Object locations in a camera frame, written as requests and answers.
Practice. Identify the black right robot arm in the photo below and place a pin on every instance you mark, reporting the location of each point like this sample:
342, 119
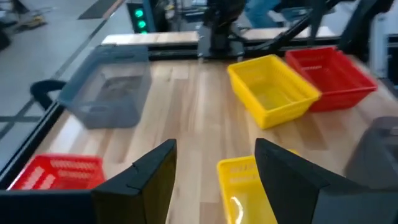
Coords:
220, 40

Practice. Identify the grey translucent plastic bin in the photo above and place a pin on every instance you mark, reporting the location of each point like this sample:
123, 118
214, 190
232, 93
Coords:
105, 93
376, 155

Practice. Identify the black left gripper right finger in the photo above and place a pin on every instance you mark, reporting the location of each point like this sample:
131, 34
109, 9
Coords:
286, 186

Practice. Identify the black aluminium frame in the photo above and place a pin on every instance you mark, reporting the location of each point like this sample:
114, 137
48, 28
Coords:
174, 51

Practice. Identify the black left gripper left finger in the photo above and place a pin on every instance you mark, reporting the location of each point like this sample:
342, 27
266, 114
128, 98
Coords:
140, 193

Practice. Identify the red plastic mesh basket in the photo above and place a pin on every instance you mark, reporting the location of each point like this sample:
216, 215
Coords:
59, 172
329, 77

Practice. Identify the black computer box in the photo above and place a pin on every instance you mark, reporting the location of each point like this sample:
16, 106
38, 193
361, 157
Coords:
140, 18

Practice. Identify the person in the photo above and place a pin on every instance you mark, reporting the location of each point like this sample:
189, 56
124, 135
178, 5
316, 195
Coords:
262, 12

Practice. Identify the yellow plastic mesh basket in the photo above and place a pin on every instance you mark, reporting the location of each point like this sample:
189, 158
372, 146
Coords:
270, 91
239, 193

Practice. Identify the black frame clamp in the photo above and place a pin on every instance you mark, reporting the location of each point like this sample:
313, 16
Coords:
38, 88

